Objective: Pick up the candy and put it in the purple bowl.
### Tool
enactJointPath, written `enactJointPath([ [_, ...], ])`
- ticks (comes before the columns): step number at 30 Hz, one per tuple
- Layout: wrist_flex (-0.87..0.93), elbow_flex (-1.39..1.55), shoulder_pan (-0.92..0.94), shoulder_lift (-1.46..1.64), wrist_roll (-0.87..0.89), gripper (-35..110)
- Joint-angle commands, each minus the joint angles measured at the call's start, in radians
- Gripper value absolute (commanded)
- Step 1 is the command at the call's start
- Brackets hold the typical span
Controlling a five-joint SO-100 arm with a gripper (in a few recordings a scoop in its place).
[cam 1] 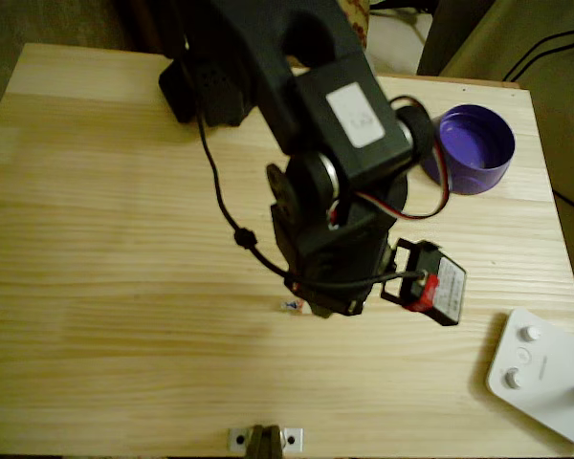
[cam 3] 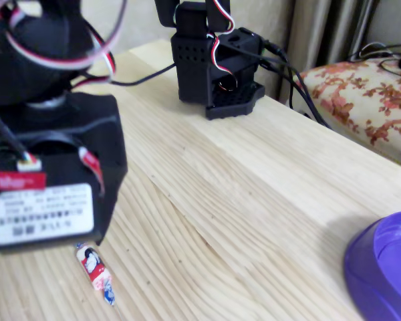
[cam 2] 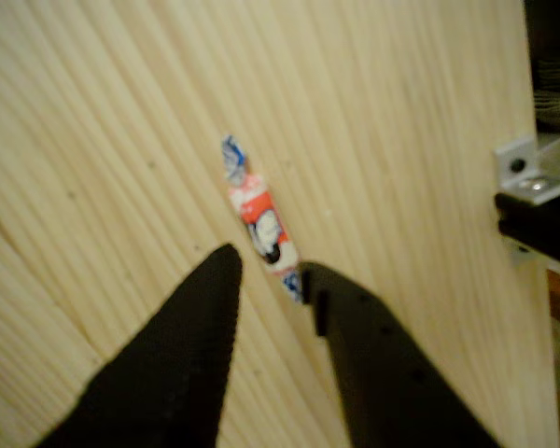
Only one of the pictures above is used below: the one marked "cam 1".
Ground floral cushion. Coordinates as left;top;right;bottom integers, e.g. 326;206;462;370
342;0;370;49

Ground red white black servo wire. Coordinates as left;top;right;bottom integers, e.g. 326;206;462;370
328;95;454;227

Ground purple bowl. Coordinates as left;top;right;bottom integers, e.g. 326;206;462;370
420;103;517;196

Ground white angle bracket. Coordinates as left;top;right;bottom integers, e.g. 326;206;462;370
279;427;304;451
228;427;254;451

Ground metal bracket at table edge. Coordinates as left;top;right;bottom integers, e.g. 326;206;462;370
248;424;284;459

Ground black and red gripper camera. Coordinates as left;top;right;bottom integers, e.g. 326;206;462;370
380;238;468;328

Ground white lamp base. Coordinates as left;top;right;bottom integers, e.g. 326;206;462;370
486;307;574;453

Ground black camera cable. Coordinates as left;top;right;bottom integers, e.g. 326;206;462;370
190;56;427;293

